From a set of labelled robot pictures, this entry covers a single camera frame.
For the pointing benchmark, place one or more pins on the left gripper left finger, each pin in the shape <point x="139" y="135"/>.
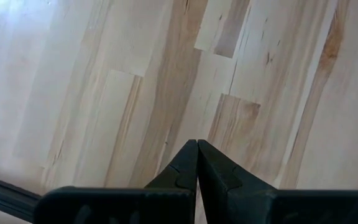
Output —
<point x="179" y="180"/>

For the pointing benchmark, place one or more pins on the black metal table frame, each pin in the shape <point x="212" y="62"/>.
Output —
<point x="5" y="196"/>

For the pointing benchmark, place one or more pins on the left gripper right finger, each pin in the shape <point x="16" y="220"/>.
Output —
<point x="225" y="186"/>

